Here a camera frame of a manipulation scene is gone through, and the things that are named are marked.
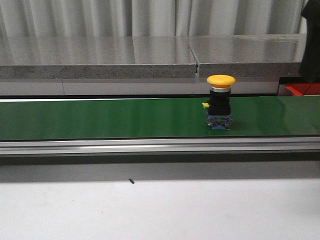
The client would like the aluminium conveyor frame rail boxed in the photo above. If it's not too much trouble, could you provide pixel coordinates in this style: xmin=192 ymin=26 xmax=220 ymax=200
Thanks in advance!
xmin=0 ymin=136 xmax=320 ymax=156

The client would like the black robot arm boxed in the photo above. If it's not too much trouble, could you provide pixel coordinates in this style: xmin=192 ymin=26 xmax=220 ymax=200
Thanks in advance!
xmin=299 ymin=0 xmax=320 ymax=83

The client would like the yellow mushroom button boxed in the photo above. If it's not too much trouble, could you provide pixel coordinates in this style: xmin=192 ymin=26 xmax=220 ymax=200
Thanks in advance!
xmin=202 ymin=74 xmax=236 ymax=130

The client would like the grey stone counter right slab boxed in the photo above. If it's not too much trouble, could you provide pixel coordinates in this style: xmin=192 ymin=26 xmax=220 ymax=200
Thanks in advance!
xmin=188 ymin=34 xmax=306 ymax=78

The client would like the white pleated curtain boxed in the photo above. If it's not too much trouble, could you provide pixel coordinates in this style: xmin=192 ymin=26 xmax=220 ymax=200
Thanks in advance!
xmin=0 ymin=0 xmax=306 ymax=37

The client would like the thin sensor cable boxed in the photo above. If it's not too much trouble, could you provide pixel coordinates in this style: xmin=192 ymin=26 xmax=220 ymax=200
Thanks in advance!
xmin=301 ymin=79 xmax=313 ymax=96

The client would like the red bin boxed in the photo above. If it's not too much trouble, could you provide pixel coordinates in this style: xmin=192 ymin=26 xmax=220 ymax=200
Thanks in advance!
xmin=285 ymin=82 xmax=320 ymax=96

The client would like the green conveyor belt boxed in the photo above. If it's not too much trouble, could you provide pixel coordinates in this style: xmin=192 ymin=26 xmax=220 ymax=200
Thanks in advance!
xmin=0 ymin=96 xmax=320 ymax=141

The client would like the grey stone counter left slab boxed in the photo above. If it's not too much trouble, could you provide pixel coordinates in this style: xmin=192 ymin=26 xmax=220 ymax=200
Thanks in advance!
xmin=0 ymin=36 xmax=197 ymax=79

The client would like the grey stone counter slab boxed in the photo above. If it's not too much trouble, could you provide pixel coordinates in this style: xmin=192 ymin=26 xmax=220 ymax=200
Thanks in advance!
xmin=0 ymin=36 xmax=197 ymax=79
xmin=188 ymin=34 xmax=306 ymax=78

